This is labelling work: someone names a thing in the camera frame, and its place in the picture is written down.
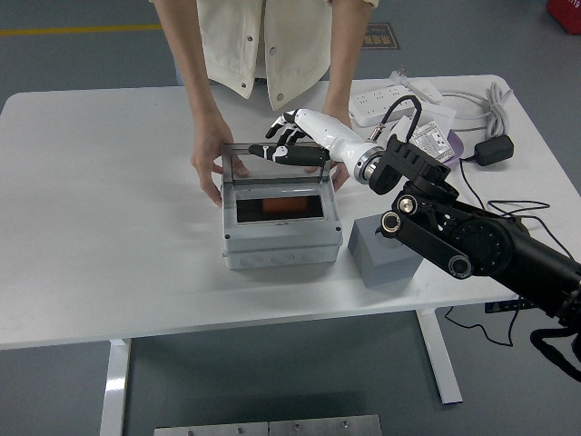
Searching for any person's left hand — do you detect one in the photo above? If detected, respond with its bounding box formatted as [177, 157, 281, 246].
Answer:
[320, 108, 354, 192]

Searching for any white socket module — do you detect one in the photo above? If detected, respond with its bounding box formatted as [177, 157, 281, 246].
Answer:
[410, 122, 455, 163]

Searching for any smoky transparent box lid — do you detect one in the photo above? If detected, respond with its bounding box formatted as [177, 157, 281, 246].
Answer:
[221, 143, 331, 185]

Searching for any white rectangular adapter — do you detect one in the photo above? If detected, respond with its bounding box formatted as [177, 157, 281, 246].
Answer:
[405, 79, 444, 104]

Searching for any thin black adapter cable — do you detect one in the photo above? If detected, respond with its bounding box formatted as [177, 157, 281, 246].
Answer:
[458, 154, 581, 269]

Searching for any large white packaging card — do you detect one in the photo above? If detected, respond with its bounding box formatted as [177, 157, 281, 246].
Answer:
[419, 103, 457, 131]

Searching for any person's right hand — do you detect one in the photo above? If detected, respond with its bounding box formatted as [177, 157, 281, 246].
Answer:
[190, 118, 250, 209]

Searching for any white table leg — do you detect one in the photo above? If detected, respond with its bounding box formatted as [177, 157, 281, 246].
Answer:
[99, 338, 133, 436]
[416, 308, 464, 405]

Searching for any black power adapter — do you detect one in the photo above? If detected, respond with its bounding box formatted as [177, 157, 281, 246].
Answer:
[473, 134, 516, 167]

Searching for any red object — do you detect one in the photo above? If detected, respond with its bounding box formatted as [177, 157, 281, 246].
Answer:
[544, 0, 581, 34]

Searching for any white coiled power cable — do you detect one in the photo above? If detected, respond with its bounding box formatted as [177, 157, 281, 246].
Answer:
[439, 81, 517, 137]

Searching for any black underdesk box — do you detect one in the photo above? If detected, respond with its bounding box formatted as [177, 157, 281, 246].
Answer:
[483, 297, 523, 314]

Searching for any grey block battery holder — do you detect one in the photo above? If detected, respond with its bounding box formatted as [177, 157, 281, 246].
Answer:
[347, 213, 423, 289]

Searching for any grey metal plate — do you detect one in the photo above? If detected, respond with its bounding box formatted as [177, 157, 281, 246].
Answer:
[153, 421, 270, 436]
[268, 414, 382, 436]

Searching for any brown floor sign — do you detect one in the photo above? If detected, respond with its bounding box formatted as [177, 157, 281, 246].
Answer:
[361, 22, 403, 52]

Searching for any thin black hanging cable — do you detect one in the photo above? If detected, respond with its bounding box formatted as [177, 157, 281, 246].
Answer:
[443, 304, 521, 349]

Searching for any white power strip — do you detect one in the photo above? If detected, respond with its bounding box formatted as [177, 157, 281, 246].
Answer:
[348, 84, 421, 127]

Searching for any orange cylindrical battery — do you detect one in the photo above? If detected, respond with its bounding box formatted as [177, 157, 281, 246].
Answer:
[261, 197, 310, 213]

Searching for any grey plastic junction box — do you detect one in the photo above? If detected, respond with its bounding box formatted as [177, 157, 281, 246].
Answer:
[221, 179, 344, 270]

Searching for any small white packaging card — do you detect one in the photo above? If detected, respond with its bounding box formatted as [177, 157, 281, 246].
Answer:
[389, 115, 414, 137]

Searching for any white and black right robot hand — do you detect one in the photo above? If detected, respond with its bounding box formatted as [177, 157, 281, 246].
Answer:
[247, 107, 377, 173]

